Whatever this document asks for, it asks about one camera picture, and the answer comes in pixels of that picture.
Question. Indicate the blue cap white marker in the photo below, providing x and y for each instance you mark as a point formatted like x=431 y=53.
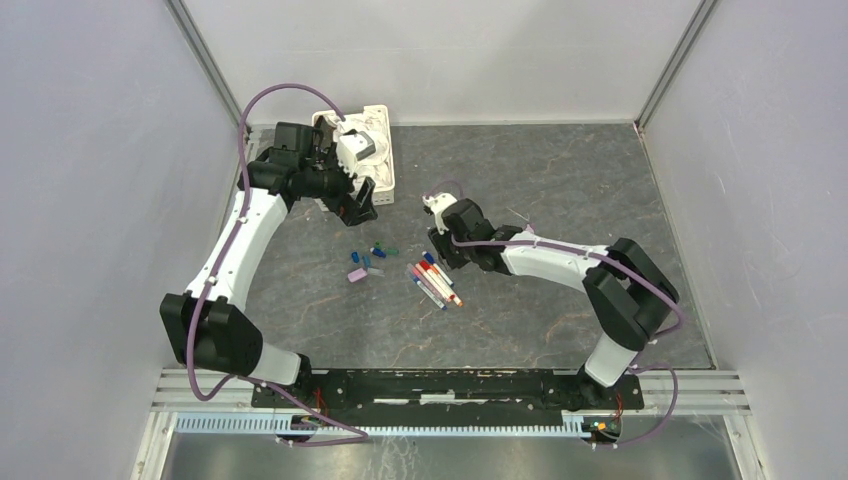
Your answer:
x=428 y=257

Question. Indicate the white slotted cable duct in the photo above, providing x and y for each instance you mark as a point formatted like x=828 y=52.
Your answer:
x=282 y=424

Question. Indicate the pink highlighter cap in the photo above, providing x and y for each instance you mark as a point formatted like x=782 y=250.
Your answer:
x=357 y=275

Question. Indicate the red cap white marker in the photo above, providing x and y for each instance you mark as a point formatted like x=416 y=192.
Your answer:
x=432 y=274

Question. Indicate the black mounting base plate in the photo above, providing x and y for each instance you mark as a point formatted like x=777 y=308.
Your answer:
x=461 y=397

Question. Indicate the white crumpled cloth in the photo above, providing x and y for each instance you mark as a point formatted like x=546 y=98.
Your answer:
x=376 y=128

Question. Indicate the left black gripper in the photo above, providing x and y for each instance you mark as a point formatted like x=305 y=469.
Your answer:
x=353 y=211

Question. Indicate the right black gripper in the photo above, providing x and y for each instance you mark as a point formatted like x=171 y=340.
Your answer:
x=440 y=243

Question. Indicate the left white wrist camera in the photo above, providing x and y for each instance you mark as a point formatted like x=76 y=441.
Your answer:
x=356 y=150

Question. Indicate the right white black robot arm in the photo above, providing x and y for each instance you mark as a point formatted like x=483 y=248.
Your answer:
x=628 y=292

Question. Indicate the white plastic basket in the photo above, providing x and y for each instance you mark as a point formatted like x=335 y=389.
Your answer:
x=382 y=195

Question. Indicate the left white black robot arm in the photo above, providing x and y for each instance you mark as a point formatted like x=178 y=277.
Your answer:
x=335 y=164

